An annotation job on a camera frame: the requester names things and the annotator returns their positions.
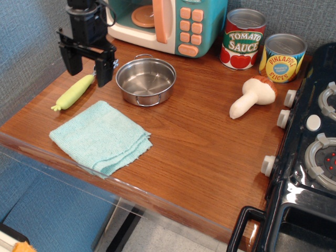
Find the white stove knob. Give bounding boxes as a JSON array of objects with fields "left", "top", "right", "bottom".
[
  {"left": 283, "top": 89, "right": 297, "bottom": 108},
  {"left": 261, "top": 155, "right": 276, "bottom": 177},
  {"left": 277, "top": 110, "right": 290, "bottom": 129}
]

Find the white stove knob middle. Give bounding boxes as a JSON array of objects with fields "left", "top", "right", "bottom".
[{"left": 277, "top": 110, "right": 290, "bottom": 129}]

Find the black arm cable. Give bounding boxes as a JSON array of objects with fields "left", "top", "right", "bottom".
[{"left": 97, "top": 0, "right": 117, "bottom": 28}]

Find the teal toy microwave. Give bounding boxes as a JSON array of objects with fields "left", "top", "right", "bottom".
[{"left": 107, "top": 0, "right": 228, "bottom": 58}]

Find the orange microwave turntable plate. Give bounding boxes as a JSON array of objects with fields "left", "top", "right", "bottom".
[{"left": 131, "top": 5, "right": 154, "bottom": 28}]

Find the small steel pot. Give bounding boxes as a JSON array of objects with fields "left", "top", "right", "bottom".
[{"left": 115, "top": 54, "right": 177, "bottom": 107}]

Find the spoon with green handle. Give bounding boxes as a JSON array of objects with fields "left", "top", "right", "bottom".
[{"left": 51, "top": 66, "right": 97, "bottom": 111}]

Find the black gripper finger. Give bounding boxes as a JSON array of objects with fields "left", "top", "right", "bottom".
[
  {"left": 59, "top": 43, "right": 83, "bottom": 76},
  {"left": 95, "top": 54, "right": 114, "bottom": 87}
]

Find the tomato sauce can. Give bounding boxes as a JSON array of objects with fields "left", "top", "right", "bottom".
[{"left": 220, "top": 8, "right": 267, "bottom": 70}]

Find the white stove knob upper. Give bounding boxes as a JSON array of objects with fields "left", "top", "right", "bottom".
[{"left": 283, "top": 89, "right": 297, "bottom": 108}]

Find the pineapple slices can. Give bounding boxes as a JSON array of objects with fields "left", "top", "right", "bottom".
[{"left": 259, "top": 34, "right": 307, "bottom": 83}]

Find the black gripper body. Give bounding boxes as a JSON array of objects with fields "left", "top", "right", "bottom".
[{"left": 56, "top": 0, "right": 119, "bottom": 69}]

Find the light teal folded cloth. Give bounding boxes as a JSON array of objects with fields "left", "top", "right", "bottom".
[{"left": 49, "top": 101, "right": 152, "bottom": 177}]

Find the plush mushroom toy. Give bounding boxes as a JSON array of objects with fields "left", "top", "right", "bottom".
[{"left": 229, "top": 75, "right": 277, "bottom": 119}]

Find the white stove knob lower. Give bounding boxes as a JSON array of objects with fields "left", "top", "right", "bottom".
[{"left": 261, "top": 155, "right": 276, "bottom": 177}]

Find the black toy stove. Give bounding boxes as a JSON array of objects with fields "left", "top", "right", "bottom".
[{"left": 227, "top": 43, "right": 335, "bottom": 251}]

